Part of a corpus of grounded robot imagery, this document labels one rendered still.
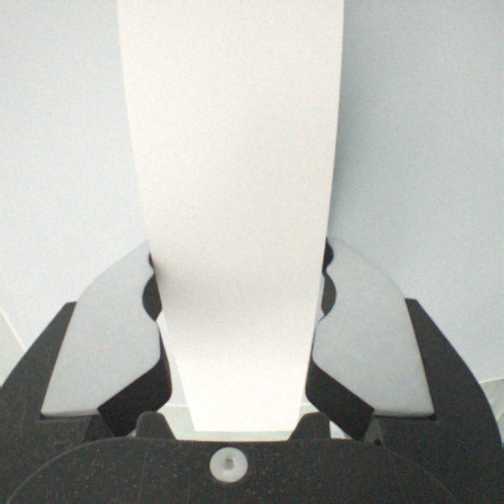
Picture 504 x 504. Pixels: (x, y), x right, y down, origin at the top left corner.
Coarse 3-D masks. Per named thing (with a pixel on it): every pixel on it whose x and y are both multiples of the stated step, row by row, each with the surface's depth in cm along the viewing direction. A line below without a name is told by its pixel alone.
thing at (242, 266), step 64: (128, 0) 6; (192, 0) 7; (256, 0) 7; (320, 0) 7; (128, 64) 7; (192, 64) 7; (256, 64) 7; (320, 64) 7; (192, 128) 8; (256, 128) 8; (320, 128) 8; (192, 192) 9; (256, 192) 9; (320, 192) 9; (192, 256) 10; (256, 256) 11; (320, 256) 11; (192, 320) 12; (256, 320) 12; (192, 384) 14; (256, 384) 14
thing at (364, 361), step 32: (352, 256) 10; (352, 288) 9; (384, 288) 9; (320, 320) 8; (352, 320) 8; (384, 320) 7; (320, 352) 7; (352, 352) 7; (384, 352) 7; (416, 352) 6; (320, 384) 6; (352, 384) 6; (384, 384) 6; (416, 384) 6; (352, 416) 6; (416, 416) 5
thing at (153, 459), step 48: (144, 432) 5; (48, 480) 4; (96, 480) 4; (144, 480) 4; (192, 480) 4; (240, 480) 4; (288, 480) 4; (336, 480) 4; (384, 480) 4; (432, 480) 4
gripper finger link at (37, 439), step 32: (64, 320) 8; (32, 352) 6; (32, 384) 6; (0, 416) 5; (32, 416) 5; (96, 416) 5; (0, 448) 4; (32, 448) 4; (64, 448) 5; (0, 480) 4
